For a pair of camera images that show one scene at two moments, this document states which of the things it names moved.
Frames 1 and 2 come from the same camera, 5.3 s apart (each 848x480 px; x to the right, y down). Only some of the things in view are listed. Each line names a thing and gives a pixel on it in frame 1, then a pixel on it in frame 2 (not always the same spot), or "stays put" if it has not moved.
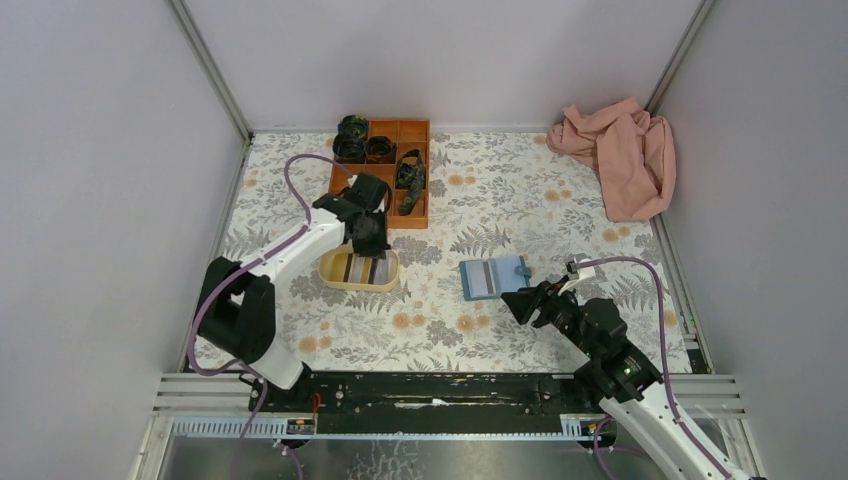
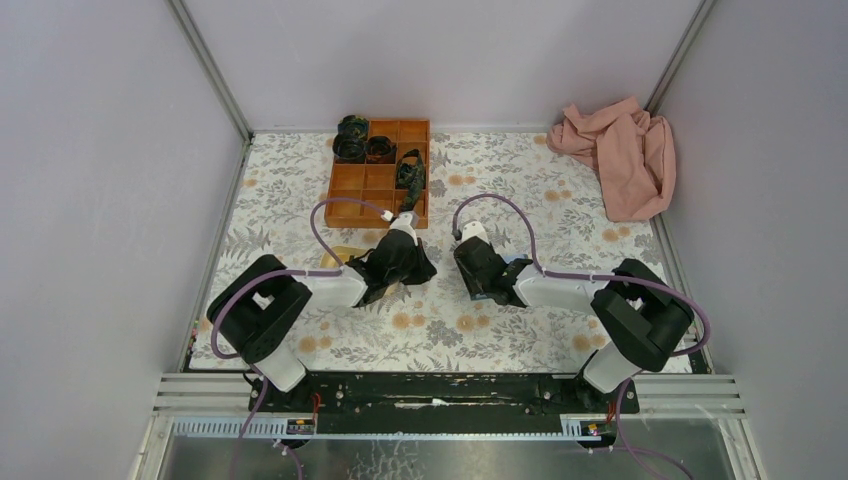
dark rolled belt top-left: [348, 148] stays put
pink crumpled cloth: [633, 152] stays put
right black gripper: [525, 300] -> [470, 284]
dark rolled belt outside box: [354, 125] stays put
